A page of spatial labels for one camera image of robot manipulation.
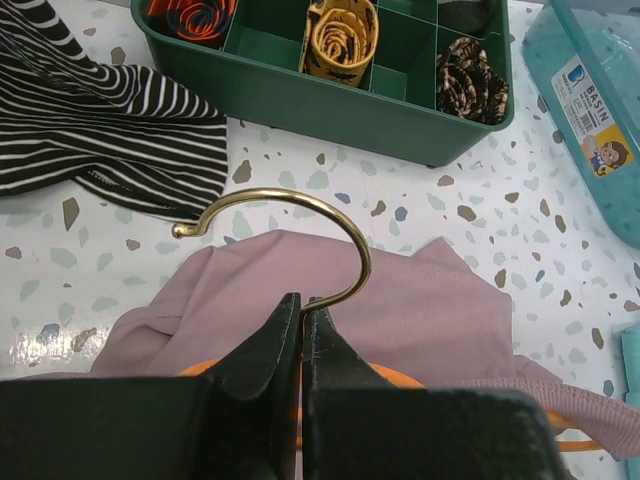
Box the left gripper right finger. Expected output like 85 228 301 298
301 309 566 479

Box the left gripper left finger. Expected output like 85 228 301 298
1 293 302 479

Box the orange hanger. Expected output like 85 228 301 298
170 187 601 454

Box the pink tank top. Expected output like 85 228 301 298
29 229 640 459

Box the black striped tank top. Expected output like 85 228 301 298
1 1 228 222

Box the teal folded cloth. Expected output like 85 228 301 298
621 324 640 407

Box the green divided organizer tray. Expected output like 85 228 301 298
130 1 514 167

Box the brown floral rolled tie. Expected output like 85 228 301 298
435 37 510 125

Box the yellow rolled tie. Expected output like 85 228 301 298
299 0 379 88

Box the orange black rolled tie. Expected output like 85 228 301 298
145 0 237 49

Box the grey folded cloth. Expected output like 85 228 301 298
437 0 499 35

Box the teal plastic basin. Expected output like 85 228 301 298
522 1 639 247

